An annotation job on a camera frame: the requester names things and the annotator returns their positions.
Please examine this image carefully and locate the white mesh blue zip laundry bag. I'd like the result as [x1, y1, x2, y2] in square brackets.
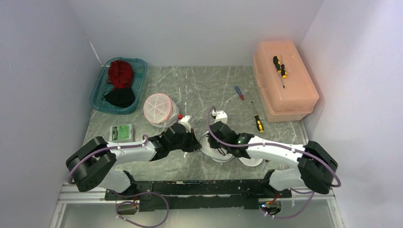
[199, 132, 264, 167]

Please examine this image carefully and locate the black bra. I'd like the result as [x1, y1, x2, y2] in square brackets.
[101, 87, 135, 108]

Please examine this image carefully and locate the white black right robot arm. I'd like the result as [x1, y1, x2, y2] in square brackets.
[207, 121, 341, 197]

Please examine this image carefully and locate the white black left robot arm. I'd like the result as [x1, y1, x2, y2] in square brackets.
[66, 123, 202, 200]

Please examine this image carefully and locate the pink zip mesh laundry bag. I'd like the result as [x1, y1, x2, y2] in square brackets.
[143, 93, 179, 128]

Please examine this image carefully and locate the black yellow screwdriver on table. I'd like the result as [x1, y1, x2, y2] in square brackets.
[251, 101, 264, 133]

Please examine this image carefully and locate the green label clear bit case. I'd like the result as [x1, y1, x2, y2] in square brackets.
[109, 123, 134, 143]

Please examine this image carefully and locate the teal plastic tray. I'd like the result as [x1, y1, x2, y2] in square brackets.
[89, 57, 148, 114]

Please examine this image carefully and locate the black yellow screwdriver on box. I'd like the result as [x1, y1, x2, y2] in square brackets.
[273, 56, 287, 88]

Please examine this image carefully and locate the red cloth garment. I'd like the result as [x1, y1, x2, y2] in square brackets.
[107, 60, 134, 90]

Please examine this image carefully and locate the orange translucent plastic storage box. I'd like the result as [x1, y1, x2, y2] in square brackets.
[252, 40, 319, 123]

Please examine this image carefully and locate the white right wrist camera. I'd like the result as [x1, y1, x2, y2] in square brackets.
[211, 110, 228, 124]

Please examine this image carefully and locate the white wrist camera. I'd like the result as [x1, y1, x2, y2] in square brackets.
[178, 115, 194, 133]
[211, 110, 228, 124]

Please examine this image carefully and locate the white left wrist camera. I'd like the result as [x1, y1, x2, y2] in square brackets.
[178, 115, 194, 133]

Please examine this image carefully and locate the blue red handle screwdriver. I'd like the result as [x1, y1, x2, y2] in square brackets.
[234, 85, 248, 107]

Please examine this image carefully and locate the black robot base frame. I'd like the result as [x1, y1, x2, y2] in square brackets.
[105, 179, 292, 212]

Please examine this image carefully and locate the aluminium extrusion rail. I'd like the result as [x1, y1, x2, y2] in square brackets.
[50, 182, 106, 228]

